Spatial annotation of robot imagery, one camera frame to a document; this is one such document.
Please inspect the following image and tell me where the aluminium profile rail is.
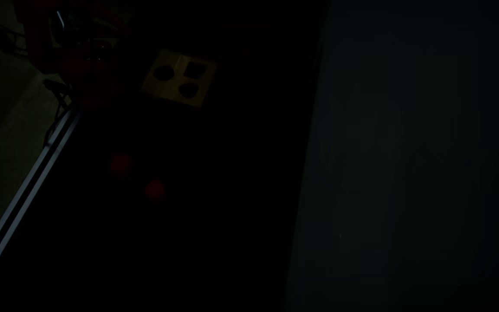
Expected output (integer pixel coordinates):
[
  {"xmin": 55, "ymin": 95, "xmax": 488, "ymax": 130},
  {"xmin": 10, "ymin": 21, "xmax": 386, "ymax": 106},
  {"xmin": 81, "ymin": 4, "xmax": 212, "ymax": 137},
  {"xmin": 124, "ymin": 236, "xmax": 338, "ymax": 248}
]
[{"xmin": 0, "ymin": 105, "xmax": 83, "ymax": 290}]

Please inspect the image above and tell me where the red cube block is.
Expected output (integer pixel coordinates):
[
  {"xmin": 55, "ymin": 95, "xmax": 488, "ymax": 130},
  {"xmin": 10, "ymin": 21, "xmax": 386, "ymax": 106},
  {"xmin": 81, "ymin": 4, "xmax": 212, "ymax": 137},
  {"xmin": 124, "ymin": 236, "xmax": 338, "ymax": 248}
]
[{"xmin": 110, "ymin": 153, "xmax": 134, "ymax": 177}]

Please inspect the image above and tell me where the orange-red heart block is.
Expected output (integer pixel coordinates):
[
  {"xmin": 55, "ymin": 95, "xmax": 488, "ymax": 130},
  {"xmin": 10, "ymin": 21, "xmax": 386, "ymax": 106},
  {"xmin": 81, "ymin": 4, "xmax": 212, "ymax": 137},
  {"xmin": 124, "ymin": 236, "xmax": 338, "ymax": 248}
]
[{"xmin": 145, "ymin": 179, "xmax": 166, "ymax": 202}]

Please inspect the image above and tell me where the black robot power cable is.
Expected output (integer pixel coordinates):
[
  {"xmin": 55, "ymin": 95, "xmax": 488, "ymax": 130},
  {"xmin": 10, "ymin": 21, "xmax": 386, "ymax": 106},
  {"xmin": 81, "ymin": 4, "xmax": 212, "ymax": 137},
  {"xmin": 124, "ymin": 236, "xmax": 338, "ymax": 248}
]
[{"xmin": 44, "ymin": 93, "xmax": 71, "ymax": 146}]

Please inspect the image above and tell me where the wooden shape sorter box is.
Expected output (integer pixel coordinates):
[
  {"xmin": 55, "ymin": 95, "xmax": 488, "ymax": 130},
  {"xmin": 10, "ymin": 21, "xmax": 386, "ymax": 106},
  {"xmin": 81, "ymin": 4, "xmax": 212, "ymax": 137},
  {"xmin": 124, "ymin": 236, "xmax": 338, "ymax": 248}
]
[{"xmin": 140, "ymin": 49, "xmax": 218, "ymax": 108}]

